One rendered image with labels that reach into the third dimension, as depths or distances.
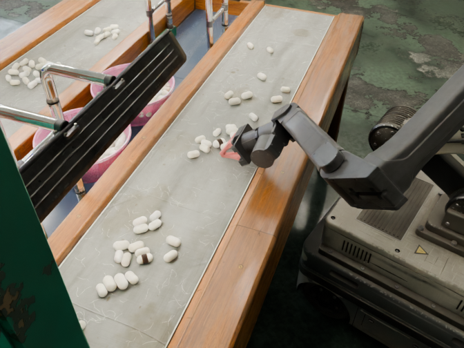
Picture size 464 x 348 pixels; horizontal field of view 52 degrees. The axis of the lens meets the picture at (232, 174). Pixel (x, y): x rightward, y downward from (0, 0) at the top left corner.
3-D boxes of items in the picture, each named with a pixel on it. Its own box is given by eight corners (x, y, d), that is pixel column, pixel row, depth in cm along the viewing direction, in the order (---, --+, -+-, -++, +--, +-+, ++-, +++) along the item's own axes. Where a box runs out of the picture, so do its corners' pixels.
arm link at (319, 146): (387, 192, 75) (345, 148, 72) (360, 216, 76) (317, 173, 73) (315, 123, 115) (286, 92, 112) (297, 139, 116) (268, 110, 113)
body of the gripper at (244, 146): (228, 148, 118) (250, 138, 113) (242, 125, 125) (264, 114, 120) (244, 166, 120) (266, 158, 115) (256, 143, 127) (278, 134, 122)
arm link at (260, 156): (315, 126, 113) (291, 101, 110) (304, 157, 105) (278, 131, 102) (279, 146, 121) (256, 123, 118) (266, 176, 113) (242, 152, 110)
